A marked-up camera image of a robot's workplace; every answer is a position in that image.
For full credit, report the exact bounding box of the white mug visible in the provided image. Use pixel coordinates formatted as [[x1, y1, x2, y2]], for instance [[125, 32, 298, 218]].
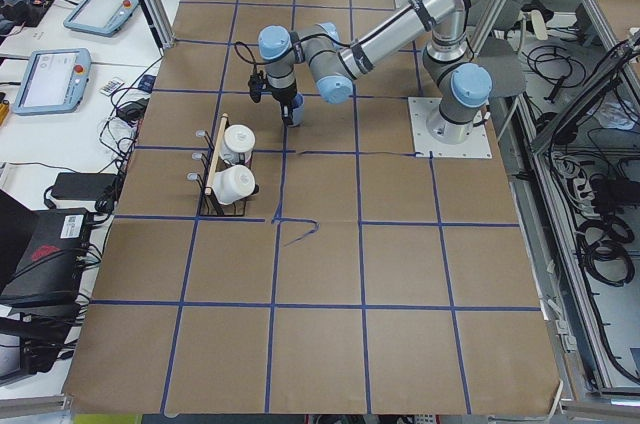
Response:
[[220, 124, 256, 165], [213, 164, 259, 205]]

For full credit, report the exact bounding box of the black power adapter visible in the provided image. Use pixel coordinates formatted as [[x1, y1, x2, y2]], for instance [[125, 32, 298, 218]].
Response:
[[51, 172, 116, 201]]

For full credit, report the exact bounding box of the light blue plastic cup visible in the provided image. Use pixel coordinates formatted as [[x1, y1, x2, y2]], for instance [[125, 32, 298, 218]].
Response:
[[288, 93, 304, 127]]

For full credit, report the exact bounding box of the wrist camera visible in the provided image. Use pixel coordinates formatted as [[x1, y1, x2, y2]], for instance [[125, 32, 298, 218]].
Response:
[[247, 70, 265, 103]]

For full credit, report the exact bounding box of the white mug inner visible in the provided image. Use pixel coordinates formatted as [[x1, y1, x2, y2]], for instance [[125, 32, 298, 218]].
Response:
[[220, 124, 256, 165]]

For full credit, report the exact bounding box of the white mug outer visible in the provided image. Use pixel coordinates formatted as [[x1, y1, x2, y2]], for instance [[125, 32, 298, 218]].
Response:
[[213, 164, 259, 205]]

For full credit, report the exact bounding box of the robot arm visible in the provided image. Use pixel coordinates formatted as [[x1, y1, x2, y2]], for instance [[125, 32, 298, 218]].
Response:
[[248, 0, 526, 144]]

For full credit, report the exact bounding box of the teach pendant near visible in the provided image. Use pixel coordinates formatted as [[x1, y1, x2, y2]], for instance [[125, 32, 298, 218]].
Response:
[[11, 48, 92, 116]]

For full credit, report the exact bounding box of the remote control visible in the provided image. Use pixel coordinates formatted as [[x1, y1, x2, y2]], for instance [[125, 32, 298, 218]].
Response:
[[99, 77, 125, 96]]

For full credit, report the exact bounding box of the black wire mug rack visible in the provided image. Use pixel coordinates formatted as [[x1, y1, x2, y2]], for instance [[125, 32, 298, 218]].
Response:
[[187, 113, 260, 218]]

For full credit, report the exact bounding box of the black computer box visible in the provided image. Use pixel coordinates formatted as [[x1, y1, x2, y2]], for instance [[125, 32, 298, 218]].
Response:
[[1, 192, 93, 319]]

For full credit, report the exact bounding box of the teach pendant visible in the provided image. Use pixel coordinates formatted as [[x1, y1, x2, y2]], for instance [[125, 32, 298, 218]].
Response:
[[63, 0, 139, 37], [11, 48, 92, 116]]

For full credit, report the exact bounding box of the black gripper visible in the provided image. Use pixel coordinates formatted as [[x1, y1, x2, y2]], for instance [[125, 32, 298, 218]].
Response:
[[267, 74, 298, 127]]

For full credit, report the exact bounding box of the teach pendant far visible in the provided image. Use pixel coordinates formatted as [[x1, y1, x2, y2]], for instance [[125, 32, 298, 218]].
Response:
[[63, 0, 139, 37]]

